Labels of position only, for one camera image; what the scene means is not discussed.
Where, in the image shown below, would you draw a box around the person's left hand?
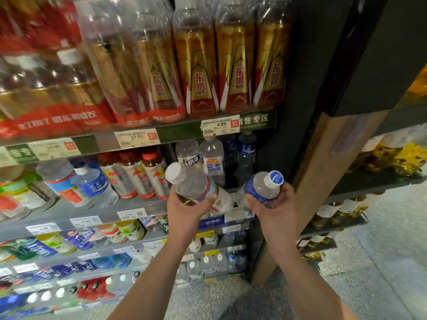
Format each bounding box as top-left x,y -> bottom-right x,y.
166,185 -> 218,246

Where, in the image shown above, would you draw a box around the person's right hand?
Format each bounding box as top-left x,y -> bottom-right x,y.
245,181 -> 300,254

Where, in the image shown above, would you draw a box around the blue-label water bottle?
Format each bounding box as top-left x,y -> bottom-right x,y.
70,166 -> 119,209
243,170 -> 284,209
234,131 -> 258,186

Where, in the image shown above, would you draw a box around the clear white-cap drink bottle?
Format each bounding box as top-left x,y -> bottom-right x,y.
175,139 -> 201,168
165,162 -> 234,216
199,137 -> 226,188

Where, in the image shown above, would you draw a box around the person's left forearm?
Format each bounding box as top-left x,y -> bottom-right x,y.
107,240 -> 189,320

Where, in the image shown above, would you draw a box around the person's right forearm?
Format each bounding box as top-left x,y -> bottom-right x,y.
267,246 -> 359,320

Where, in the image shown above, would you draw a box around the red-cap drink bottle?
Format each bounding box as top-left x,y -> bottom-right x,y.
141,148 -> 171,200
119,150 -> 156,200
97,152 -> 138,200

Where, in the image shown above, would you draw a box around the wooden pillar panel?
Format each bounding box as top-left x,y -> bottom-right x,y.
251,111 -> 391,288

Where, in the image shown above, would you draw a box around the white shelf price tag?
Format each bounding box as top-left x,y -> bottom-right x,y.
28,138 -> 83,161
114,128 -> 161,150
201,115 -> 241,137

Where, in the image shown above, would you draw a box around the green shelf strip sign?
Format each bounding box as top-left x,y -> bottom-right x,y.
5,144 -> 34,164
238,111 -> 276,132

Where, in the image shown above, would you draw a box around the grey metal shelving unit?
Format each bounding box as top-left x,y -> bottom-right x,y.
0,106 -> 278,318

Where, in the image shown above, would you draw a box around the rows of assorted shelf bottles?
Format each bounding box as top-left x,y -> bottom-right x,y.
0,215 -> 249,318

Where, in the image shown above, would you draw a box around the gold energy drink bottle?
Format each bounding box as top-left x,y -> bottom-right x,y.
172,8 -> 219,119
253,1 -> 291,110
214,3 -> 257,114

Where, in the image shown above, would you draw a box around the pile of gold packets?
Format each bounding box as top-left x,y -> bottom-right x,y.
347,125 -> 427,178

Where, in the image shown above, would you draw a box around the red-blue label water bottle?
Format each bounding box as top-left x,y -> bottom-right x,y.
36,159 -> 91,208

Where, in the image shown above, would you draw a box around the black shelf end panel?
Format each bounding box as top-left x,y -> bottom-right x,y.
248,0 -> 391,280

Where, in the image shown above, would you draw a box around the plastic-wrapped gold bottle pack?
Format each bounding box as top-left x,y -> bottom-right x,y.
74,0 -> 187,128

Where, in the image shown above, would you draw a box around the dark side shelving unit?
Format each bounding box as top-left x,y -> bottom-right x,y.
298,0 -> 427,264

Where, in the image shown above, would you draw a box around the green-label drink bottle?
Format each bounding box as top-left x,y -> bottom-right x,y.
0,172 -> 56,211

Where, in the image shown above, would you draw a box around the red-wrapped bottle multipack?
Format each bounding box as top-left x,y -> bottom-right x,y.
0,0 -> 115,138

